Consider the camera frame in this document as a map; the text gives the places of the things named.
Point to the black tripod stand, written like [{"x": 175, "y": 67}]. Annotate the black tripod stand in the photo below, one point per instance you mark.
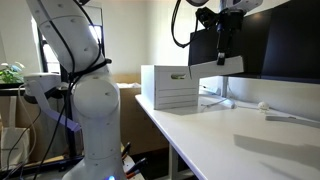
[{"x": 69, "y": 133}]

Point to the black computer monitor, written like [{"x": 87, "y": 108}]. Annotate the black computer monitor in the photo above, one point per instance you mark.
[
  {"x": 296, "y": 40},
  {"x": 256, "y": 50}
]

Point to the white tote bag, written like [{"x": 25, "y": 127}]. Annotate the white tote bag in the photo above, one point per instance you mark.
[{"x": 13, "y": 143}]

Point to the brown cardboard box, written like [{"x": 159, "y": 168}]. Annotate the brown cardboard box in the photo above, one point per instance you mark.
[{"x": 140, "y": 126}]

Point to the small white round object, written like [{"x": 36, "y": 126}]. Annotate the small white round object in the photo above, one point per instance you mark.
[{"x": 263, "y": 106}]

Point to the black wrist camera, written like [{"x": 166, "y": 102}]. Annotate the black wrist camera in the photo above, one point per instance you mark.
[{"x": 206, "y": 16}]

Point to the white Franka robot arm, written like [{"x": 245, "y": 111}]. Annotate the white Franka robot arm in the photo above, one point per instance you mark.
[{"x": 96, "y": 106}]

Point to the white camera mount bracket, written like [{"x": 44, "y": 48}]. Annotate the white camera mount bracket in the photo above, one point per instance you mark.
[{"x": 40, "y": 81}]

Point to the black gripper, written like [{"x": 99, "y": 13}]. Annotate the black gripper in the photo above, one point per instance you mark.
[{"x": 230, "y": 21}]

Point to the silver monitor stand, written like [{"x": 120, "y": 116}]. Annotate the silver monitor stand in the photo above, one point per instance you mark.
[{"x": 225, "y": 86}]

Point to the black side shelf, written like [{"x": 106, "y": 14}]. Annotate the black side shelf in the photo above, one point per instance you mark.
[{"x": 10, "y": 90}]

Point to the green potted plant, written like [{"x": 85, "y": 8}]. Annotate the green potted plant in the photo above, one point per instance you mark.
[{"x": 10, "y": 73}]

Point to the black marker pen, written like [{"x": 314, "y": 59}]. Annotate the black marker pen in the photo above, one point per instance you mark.
[{"x": 126, "y": 149}]

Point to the window with dark frame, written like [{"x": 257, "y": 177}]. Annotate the window with dark frame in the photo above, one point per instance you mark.
[{"x": 50, "y": 56}]

